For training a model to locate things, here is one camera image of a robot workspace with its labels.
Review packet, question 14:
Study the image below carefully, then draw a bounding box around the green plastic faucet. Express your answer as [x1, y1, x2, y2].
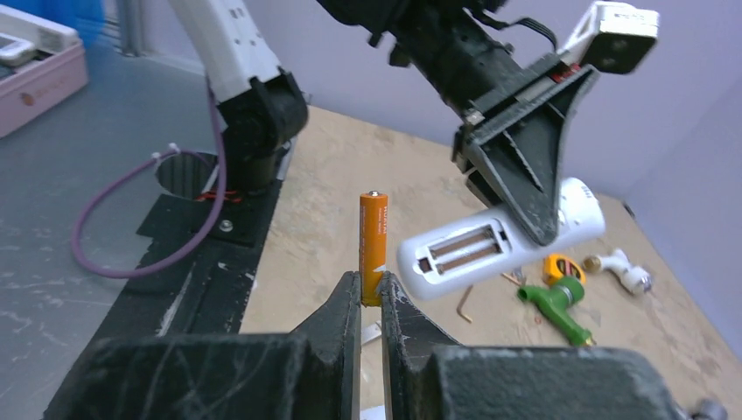
[516, 276, 596, 347]

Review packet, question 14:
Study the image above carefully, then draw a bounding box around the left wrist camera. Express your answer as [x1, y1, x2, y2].
[557, 1, 660, 74]

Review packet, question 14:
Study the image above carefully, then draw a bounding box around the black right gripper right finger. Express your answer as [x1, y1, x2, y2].
[379, 272, 680, 419]

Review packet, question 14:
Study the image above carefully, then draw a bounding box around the bronze hex key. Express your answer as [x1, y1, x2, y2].
[456, 286, 473, 324]

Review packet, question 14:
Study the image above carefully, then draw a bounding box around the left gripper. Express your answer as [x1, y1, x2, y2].
[446, 52, 599, 246]

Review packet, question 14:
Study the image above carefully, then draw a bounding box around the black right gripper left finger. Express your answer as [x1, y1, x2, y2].
[44, 271, 361, 419]

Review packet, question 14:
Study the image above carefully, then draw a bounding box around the white battery cover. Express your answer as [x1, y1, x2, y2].
[360, 321, 382, 347]

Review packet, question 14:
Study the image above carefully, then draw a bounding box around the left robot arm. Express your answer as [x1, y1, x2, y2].
[172, 1, 598, 246]

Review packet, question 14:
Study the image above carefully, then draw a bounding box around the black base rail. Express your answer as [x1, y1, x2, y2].
[52, 144, 291, 420]

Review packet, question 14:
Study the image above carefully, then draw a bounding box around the white remote control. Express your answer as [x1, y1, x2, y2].
[396, 178, 606, 300]

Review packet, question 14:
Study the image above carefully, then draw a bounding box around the yellow tape measure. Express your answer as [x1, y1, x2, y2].
[542, 254, 586, 285]

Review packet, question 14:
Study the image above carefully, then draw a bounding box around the pink box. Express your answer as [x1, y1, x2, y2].
[1, 5, 88, 137]

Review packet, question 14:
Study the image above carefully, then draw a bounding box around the orange battery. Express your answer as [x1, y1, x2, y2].
[359, 191, 389, 307]

